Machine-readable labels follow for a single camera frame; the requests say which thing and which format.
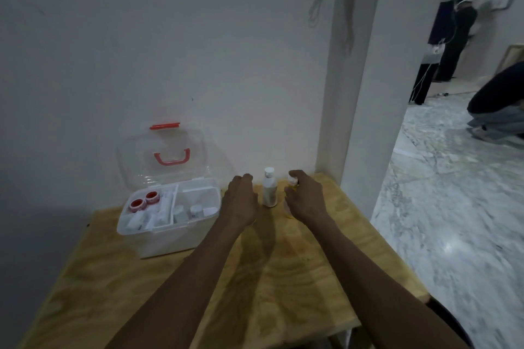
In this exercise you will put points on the person's right hand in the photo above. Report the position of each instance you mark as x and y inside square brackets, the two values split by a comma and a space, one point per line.
[307, 197]

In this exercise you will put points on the person's left hand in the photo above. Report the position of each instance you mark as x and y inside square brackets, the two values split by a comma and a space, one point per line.
[239, 201]

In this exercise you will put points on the person's left fingers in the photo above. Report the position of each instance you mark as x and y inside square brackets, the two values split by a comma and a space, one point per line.
[244, 178]

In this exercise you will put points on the person's right fingers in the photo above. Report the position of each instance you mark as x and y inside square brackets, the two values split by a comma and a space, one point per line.
[291, 196]

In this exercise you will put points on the small clear bottle white cap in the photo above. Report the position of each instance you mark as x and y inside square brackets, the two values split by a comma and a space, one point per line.
[292, 176]

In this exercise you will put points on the person's right forearm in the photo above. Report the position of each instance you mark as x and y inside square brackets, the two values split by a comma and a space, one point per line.
[368, 279]

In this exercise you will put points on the person's left forearm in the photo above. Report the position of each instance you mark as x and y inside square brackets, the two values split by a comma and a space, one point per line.
[192, 279]

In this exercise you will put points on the white plastic bottle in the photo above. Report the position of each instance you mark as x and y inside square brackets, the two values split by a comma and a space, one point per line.
[269, 193]

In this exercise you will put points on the white paper card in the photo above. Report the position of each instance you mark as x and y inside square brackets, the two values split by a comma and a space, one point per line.
[209, 211]

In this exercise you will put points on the small white jar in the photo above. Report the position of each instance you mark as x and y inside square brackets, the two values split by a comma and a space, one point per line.
[179, 213]
[196, 211]

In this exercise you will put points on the white tray insert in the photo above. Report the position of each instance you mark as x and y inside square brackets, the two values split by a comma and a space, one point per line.
[161, 209]

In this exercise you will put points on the red tape roll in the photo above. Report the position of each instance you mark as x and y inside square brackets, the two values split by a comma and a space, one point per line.
[152, 197]
[136, 204]

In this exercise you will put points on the white gauze roll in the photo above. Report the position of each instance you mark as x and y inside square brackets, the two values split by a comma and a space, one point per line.
[137, 222]

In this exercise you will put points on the wooden frame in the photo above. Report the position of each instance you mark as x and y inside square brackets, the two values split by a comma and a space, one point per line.
[511, 59]

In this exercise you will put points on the white wall fixture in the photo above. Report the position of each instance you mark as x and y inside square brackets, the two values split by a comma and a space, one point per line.
[503, 1]

